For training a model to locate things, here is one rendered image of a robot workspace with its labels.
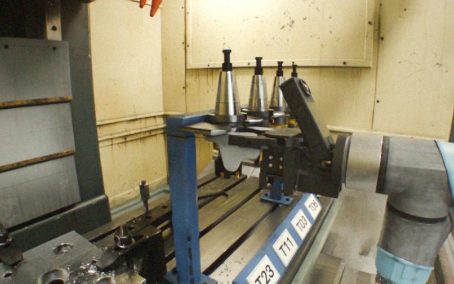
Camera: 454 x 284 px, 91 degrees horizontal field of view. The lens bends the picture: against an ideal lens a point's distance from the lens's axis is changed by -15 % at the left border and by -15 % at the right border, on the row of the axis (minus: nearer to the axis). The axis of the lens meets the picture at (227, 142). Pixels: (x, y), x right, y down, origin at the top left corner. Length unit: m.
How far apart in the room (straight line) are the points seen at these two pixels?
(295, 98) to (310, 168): 0.10
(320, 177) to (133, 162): 1.31
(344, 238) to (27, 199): 1.05
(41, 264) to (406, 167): 0.56
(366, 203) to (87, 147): 1.08
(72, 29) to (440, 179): 0.97
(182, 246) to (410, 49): 1.03
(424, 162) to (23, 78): 0.87
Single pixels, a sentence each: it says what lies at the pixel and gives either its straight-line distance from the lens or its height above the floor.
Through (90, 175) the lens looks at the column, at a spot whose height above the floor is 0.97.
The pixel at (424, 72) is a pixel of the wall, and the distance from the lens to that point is 1.15.
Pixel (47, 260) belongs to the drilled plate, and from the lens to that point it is 0.54.
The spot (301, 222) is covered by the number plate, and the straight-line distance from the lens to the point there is 0.69.
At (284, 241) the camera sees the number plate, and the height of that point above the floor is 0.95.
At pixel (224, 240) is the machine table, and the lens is 0.67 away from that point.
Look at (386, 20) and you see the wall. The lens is 1.17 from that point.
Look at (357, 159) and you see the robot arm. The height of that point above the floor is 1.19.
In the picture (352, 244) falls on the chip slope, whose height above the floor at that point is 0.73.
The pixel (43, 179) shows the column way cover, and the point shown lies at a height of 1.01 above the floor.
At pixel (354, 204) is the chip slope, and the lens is 1.14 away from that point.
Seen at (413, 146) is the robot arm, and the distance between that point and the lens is 0.35.
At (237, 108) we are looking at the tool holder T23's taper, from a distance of 0.41.
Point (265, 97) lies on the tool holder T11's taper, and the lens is 0.51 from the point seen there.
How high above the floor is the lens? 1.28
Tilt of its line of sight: 13 degrees down
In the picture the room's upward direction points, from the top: straight up
